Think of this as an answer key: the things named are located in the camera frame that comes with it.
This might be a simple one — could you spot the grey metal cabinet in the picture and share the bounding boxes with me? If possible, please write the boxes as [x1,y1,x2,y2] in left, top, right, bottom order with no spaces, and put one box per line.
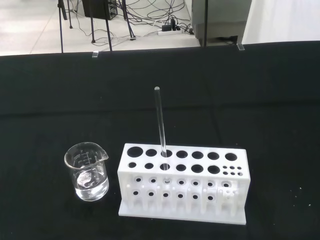
[190,0,251,47]

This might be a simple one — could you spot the black plug adapter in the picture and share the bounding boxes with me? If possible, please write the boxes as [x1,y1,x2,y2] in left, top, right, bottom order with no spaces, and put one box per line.
[161,17,181,32]

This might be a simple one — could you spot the black computer case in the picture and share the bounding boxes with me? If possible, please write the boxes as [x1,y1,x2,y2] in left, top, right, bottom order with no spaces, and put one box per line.
[81,0,119,21]

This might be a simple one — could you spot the white test tube rack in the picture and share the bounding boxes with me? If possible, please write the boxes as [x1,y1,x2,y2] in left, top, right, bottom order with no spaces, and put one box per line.
[117,142,251,219]

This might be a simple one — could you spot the black tripod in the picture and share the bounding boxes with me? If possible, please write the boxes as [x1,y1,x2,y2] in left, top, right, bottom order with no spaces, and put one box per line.
[56,0,74,54]
[89,0,137,52]

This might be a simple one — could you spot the black bench cloth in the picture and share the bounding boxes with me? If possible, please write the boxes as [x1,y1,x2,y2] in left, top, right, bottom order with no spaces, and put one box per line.
[0,40,320,240]

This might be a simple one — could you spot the white power strip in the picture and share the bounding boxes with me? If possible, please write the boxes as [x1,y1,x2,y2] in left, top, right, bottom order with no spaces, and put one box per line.
[157,29,183,36]

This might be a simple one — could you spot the glass beaker with water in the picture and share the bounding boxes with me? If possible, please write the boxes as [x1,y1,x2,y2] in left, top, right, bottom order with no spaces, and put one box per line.
[63,141,110,202]

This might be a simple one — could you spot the thin black upright pole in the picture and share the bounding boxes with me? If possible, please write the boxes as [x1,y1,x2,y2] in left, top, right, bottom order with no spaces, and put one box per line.
[203,0,209,48]

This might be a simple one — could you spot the black floor cable tangle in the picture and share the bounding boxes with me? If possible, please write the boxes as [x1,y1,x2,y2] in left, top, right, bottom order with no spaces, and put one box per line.
[66,0,194,46]

